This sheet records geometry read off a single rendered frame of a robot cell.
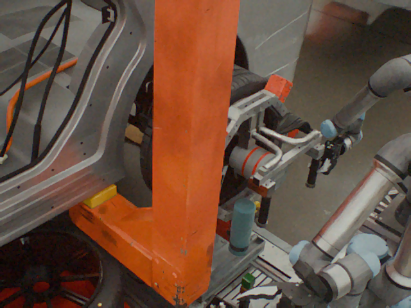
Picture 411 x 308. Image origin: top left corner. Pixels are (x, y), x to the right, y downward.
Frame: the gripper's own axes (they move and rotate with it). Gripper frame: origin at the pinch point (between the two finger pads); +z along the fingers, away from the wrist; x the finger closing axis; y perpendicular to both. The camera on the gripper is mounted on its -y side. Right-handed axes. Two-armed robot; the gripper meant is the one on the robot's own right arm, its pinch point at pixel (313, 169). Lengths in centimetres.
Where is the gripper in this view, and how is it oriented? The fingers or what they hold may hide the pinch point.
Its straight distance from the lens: 222.8
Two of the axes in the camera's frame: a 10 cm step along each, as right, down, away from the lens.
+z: -6.7, 4.1, -6.2
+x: 7.4, 4.4, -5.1
